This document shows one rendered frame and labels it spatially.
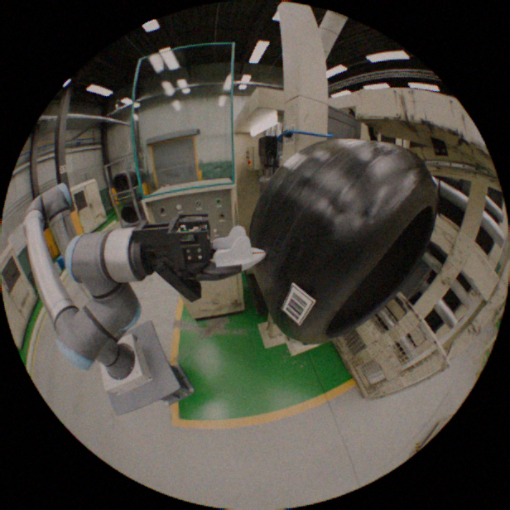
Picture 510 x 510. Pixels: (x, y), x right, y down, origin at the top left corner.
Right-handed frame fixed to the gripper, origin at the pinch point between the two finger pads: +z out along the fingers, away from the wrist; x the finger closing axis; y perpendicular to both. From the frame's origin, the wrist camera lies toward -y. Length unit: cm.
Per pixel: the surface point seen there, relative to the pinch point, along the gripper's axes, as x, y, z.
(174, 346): 39, -132, -56
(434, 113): -8, 50, 42
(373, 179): -9.1, 17.3, 9.7
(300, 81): 29, 50, 17
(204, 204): 69, -10, -12
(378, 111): 15, 48, 43
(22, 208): 294, 47, -773
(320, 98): 28, 46, 26
